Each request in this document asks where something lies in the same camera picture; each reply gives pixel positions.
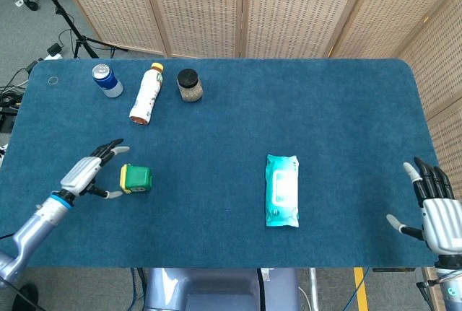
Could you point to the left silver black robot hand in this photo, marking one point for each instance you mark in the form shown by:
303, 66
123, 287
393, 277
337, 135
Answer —
79, 175

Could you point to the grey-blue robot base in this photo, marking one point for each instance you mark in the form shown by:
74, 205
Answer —
216, 289

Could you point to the metal table leg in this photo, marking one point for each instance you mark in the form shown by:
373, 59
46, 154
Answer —
314, 289

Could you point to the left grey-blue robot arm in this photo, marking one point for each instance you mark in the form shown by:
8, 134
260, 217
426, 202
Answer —
36, 228

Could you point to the blue table mat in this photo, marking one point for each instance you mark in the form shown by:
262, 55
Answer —
234, 127

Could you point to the blue soda can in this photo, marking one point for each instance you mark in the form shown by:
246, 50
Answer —
108, 82

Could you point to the yellow floor tape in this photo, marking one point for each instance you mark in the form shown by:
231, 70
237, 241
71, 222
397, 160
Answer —
361, 289

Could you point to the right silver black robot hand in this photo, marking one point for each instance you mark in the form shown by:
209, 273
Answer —
442, 221

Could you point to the yellow green small box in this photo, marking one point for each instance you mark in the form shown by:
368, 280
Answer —
139, 178

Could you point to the teal wet wipes pack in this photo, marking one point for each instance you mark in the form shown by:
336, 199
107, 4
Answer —
283, 192

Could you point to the black power adapter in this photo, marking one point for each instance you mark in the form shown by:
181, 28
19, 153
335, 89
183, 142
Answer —
55, 50

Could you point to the white bottle yellow cap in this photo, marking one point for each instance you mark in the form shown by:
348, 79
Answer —
146, 98

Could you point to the black shoe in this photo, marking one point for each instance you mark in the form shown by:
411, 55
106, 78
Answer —
27, 298

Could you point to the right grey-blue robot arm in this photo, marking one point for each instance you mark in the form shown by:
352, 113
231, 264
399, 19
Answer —
451, 285

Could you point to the black tripod stand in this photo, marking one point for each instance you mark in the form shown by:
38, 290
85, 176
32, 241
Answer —
68, 24

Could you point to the glass jar black lid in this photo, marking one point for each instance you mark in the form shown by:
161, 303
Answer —
189, 85

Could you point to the bamboo folding screen panel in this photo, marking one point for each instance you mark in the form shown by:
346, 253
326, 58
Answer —
296, 8
115, 4
390, 4
198, 8
445, 58

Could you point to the white power strip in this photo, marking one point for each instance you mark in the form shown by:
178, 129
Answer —
52, 57

